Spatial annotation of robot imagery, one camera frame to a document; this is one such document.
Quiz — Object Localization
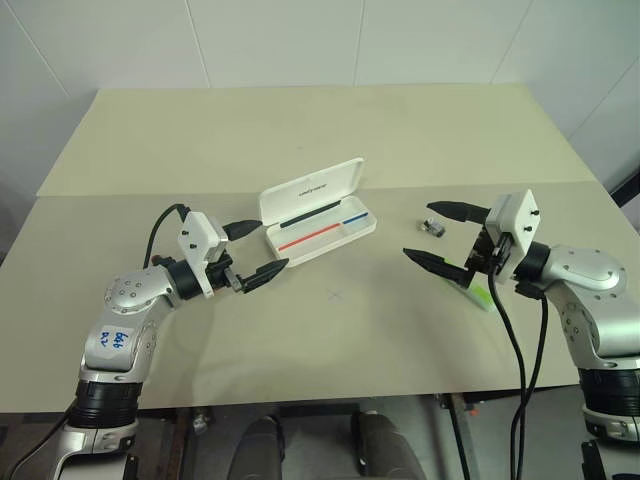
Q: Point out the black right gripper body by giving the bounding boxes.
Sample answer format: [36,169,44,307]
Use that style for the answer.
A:
[463,225,512,277]

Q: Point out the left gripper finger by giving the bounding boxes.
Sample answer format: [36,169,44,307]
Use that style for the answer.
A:
[222,218,264,241]
[242,258,290,294]

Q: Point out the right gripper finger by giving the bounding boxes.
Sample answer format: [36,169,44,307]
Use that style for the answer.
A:
[402,246,477,291]
[425,200,494,224]

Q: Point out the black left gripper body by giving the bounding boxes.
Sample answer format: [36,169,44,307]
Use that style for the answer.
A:
[207,252,250,295]

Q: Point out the white plastic pencil case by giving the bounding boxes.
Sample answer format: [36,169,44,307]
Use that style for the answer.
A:
[257,157,379,269]

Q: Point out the white label blue writing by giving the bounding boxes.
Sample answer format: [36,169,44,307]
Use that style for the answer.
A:
[94,327,139,359]

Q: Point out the dark grey rounded shape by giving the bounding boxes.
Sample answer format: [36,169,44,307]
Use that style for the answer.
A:
[234,414,287,480]
[349,407,426,480]

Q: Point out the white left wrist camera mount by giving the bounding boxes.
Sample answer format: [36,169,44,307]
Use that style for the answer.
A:
[177,211,230,297]

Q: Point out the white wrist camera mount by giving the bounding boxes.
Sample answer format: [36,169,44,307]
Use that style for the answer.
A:
[485,189,540,286]
[177,211,230,297]

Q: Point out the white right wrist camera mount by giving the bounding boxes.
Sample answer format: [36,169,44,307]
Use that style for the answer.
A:
[485,189,540,286]

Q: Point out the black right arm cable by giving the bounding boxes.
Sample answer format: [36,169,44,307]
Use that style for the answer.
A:
[487,244,527,480]
[509,282,551,480]

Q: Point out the dark metal table frame bar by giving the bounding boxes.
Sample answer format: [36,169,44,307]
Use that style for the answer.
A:
[435,392,481,480]

